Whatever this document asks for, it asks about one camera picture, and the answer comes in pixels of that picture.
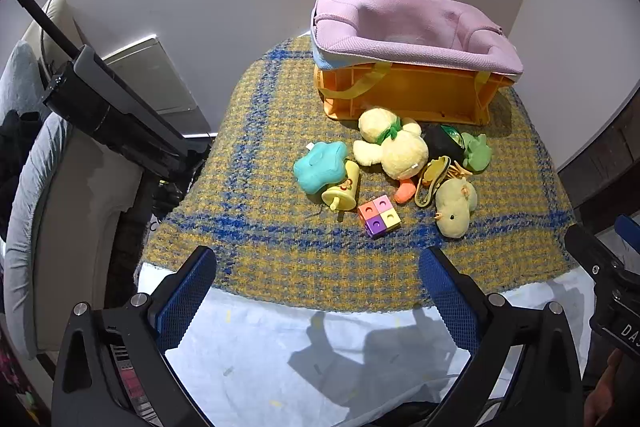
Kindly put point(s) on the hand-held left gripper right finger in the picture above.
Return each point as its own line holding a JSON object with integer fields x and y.
{"x": 450, "y": 302}

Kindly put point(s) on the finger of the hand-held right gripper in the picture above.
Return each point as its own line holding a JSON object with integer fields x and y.
{"x": 629, "y": 232}
{"x": 592, "y": 249}

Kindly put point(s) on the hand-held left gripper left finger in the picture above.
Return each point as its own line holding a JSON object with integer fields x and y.
{"x": 185, "y": 297}

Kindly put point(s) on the small yellow duck plush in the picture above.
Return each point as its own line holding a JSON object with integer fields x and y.
{"x": 452, "y": 207}

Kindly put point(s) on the colourful cube block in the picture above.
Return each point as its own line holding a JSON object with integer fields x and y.
{"x": 377, "y": 217}

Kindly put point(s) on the yellow toy sandal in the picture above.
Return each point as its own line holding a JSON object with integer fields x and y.
{"x": 430, "y": 172}

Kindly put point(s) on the green frog toy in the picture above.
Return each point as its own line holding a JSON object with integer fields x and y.
{"x": 475, "y": 152}

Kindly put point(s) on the yellow toy bell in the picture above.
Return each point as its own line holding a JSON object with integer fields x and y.
{"x": 345, "y": 187}

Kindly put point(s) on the black green toy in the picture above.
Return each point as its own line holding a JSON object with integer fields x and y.
{"x": 440, "y": 144}

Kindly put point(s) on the large yellow duck plush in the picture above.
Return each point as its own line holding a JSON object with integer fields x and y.
{"x": 400, "y": 152}

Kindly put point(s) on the teal star plush toy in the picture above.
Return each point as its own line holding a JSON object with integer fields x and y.
{"x": 317, "y": 167}

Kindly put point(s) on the orange plastic crate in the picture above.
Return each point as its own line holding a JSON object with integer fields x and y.
{"x": 425, "y": 92}

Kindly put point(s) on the orange crate with pink liner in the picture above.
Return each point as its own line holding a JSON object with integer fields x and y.
{"x": 400, "y": 52}

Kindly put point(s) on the person's right hand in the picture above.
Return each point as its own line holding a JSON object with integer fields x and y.
{"x": 602, "y": 392}

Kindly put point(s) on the white sheet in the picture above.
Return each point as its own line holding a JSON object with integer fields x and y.
{"x": 260, "y": 357}

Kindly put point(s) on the cream armchair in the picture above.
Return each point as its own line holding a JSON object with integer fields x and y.
{"x": 85, "y": 232}

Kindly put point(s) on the grey cushion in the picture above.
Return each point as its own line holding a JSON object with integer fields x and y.
{"x": 30, "y": 217}

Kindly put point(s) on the floral cloth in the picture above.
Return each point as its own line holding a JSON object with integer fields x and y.
{"x": 15, "y": 382}

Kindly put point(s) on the yellow blue checked blanket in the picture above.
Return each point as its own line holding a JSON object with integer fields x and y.
{"x": 280, "y": 132}

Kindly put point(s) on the black grey camera stand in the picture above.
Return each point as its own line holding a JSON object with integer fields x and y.
{"x": 110, "y": 107}

